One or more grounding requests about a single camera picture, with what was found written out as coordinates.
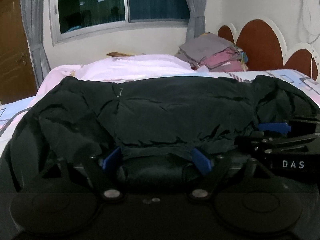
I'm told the right grey curtain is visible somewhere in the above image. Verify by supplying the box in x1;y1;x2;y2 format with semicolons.
185;0;207;41

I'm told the red white headboard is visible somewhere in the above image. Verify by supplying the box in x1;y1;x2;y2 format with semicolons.
216;17;319;81

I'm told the stack of folded clothes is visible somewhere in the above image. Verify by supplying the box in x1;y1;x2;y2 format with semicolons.
176;33;248;73

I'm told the patterned bed sheet mattress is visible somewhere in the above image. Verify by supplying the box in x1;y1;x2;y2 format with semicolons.
1;69;319;153

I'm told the black hooded puffer jacket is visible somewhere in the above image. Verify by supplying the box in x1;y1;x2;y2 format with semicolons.
1;76;319;192

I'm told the left grey curtain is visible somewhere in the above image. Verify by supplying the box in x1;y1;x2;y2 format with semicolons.
20;0;50;87

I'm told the white charging cable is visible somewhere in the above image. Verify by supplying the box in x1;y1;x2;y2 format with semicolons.
299;0;320;78

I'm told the pink blanket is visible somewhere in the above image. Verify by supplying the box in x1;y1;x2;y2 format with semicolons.
36;54;196;98

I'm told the window with grey frame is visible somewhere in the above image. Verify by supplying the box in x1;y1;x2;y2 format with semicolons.
49;0;190;44

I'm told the grey curtain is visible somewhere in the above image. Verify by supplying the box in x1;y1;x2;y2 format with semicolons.
20;0;50;87
185;0;207;41

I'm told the yellow patterned pillow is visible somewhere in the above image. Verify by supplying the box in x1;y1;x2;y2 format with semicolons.
106;51;135;57

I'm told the brown wooden door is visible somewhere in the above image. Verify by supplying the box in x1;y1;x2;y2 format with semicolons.
0;0;37;104

